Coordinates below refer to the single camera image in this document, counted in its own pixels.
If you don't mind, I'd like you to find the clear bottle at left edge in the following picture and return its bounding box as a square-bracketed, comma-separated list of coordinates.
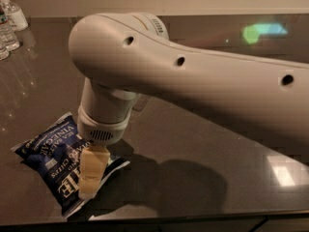
[0, 40, 10, 60]

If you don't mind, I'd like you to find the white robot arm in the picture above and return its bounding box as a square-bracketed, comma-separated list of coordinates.
[69, 13, 309, 197]

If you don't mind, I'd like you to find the blue kettle chip bag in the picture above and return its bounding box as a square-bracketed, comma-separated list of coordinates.
[10, 111, 131, 218]

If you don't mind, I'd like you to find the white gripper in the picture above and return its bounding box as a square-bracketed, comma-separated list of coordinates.
[77, 78, 140, 199]

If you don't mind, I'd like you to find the upright water bottle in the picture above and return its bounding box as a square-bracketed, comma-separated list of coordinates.
[0, 8, 20, 51]

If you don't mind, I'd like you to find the white pump sanitizer bottle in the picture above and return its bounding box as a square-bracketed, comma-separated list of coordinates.
[0, 0, 28, 32]

